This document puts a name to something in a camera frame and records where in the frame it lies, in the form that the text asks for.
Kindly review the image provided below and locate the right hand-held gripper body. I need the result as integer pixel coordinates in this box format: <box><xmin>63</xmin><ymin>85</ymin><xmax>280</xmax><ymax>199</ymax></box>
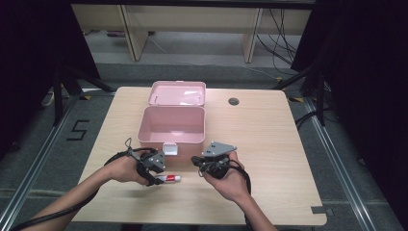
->
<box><xmin>197</xmin><ymin>141</ymin><xmax>238</xmax><ymax>180</ymax></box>

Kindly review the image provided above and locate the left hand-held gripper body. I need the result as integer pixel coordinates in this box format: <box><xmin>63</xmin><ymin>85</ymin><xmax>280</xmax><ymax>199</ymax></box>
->
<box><xmin>137</xmin><ymin>150</ymin><xmax>167</xmax><ymax>181</ymax></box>

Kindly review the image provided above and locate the white red toothpaste tube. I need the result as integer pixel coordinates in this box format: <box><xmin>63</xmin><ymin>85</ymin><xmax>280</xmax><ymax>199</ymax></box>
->
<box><xmin>154</xmin><ymin>174</ymin><xmax>182</xmax><ymax>184</ymax></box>

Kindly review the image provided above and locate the pink plastic storage box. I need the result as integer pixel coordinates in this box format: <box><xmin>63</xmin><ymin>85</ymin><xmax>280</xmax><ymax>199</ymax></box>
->
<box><xmin>137</xmin><ymin>80</ymin><xmax>207</xmax><ymax>157</ymax></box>

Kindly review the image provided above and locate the person's left hand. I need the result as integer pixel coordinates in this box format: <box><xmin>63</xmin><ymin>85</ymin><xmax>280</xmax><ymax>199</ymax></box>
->
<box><xmin>106</xmin><ymin>154</ymin><xmax>151</xmax><ymax>186</ymax></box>

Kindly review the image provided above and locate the person's right hand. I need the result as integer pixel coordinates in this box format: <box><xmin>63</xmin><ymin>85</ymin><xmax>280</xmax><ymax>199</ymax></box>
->
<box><xmin>202</xmin><ymin>150</ymin><xmax>253</xmax><ymax>204</ymax></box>

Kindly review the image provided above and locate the black metal stand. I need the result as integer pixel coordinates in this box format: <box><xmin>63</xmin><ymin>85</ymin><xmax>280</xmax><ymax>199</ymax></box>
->
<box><xmin>52</xmin><ymin>62</ymin><xmax>117</xmax><ymax>127</ymax></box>
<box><xmin>271</xmin><ymin>62</ymin><xmax>329</xmax><ymax>127</ymax></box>

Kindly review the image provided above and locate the light wooden cabinet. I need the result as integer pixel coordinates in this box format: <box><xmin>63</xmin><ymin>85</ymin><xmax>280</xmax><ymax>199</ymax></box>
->
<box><xmin>70</xmin><ymin>3</ymin><xmax>314</xmax><ymax>64</ymax></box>

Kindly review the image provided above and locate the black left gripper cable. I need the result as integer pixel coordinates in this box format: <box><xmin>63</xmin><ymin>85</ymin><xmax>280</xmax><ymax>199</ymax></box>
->
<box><xmin>9</xmin><ymin>138</ymin><xmax>160</xmax><ymax>231</ymax></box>

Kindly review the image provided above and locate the aluminium floor rail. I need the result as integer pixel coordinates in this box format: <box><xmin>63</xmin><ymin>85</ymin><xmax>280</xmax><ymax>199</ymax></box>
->
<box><xmin>302</xmin><ymin>95</ymin><xmax>383</xmax><ymax>231</ymax></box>
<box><xmin>0</xmin><ymin>95</ymin><xmax>82</xmax><ymax>231</ymax></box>

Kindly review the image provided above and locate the bundle of black floor cables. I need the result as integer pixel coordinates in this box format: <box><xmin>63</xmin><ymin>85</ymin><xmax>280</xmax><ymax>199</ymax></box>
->
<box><xmin>255</xmin><ymin>8</ymin><xmax>298</xmax><ymax>69</ymax></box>

